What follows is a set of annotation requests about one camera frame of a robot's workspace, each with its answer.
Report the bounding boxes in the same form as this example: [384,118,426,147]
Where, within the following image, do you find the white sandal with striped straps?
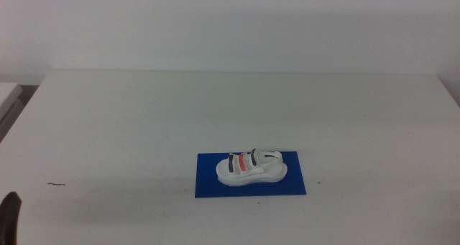
[215,148,289,187]

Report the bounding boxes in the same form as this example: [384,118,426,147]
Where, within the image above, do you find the blue rectangular mat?
[194,151,308,199]

